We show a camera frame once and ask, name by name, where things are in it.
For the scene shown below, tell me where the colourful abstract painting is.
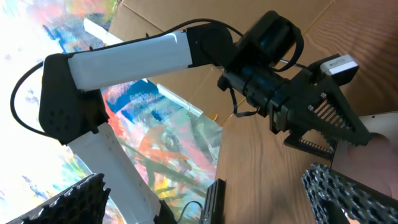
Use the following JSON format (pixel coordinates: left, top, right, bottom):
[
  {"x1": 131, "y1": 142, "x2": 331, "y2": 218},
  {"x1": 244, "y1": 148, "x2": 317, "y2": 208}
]
[{"x1": 1, "y1": 1, "x2": 221, "y2": 223}]

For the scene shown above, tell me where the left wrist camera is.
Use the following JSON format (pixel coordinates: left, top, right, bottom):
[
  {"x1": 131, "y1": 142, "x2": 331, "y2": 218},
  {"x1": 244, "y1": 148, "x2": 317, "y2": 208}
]
[{"x1": 320, "y1": 55, "x2": 359, "y2": 86}]

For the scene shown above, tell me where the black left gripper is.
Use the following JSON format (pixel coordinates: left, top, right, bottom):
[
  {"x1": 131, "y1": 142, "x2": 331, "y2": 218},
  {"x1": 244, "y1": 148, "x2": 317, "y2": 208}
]
[{"x1": 217, "y1": 65, "x2": 371, "y2": 161}]

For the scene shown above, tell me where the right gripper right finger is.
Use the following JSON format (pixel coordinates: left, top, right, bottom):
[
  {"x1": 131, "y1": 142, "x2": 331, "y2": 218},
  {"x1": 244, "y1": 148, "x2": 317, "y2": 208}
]
[{"x1": 302, "y1": 163, "x2": 397, "y2": 224}]

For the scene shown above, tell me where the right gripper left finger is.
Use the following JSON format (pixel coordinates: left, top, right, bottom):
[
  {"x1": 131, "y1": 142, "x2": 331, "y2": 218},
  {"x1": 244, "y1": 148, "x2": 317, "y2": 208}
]
[{"x1": 10, "y1": 173, "x2": 111, "y2": 224}]

